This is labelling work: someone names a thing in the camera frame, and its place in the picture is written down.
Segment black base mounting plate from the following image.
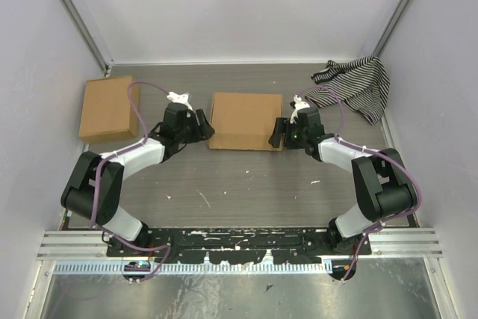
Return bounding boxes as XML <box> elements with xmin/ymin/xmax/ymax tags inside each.
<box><xmin>102</xmin><ymin>227</ymin><xmax>372</xmax><ymax>265</ymax></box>

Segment brown cardboard box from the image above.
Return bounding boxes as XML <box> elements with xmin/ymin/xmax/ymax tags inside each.
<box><xmin>78</xmin><ymin>76</ymin><xmax>139</xmax><ymax>144</ymax></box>
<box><xmin>208</xmin><ymin>92</ymin><xmax>283</xmax><ymax>152</ymax></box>

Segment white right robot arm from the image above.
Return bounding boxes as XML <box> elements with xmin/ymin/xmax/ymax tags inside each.
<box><xmin>269</xmin><ymin>108</ymin><xmax>420</xmax><ymax>255</ymax></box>

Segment aluminium front frame rail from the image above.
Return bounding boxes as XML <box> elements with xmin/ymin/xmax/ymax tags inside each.
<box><xmin>37</xmin><ymin>227</ymin><xmax>443</xmax><ymax>260</ymax></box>

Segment striped black white cloth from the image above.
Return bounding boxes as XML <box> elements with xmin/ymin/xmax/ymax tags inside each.
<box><xmin>305</xmin><ymin>56</ymin><xmax>391</xmax><ymax>126</ymax></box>

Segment folded brown cardboard box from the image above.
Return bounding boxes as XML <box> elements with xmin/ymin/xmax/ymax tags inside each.
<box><xmin>78</xmin><ymin>76</ymin><xmax>139</xmax><ymax>144</ymax></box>

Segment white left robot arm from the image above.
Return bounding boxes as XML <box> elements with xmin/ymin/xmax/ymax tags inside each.
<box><xmin>60</xmin><ymin>102</ymin><xmax>214</xmax><ymax>257</ymax></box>

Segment grey slotted cable duct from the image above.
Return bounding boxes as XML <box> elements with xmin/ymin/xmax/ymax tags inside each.
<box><xmin>52</xmin><ymin>259</ymin><xmax>332</xmax><ymax>276</ymax></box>

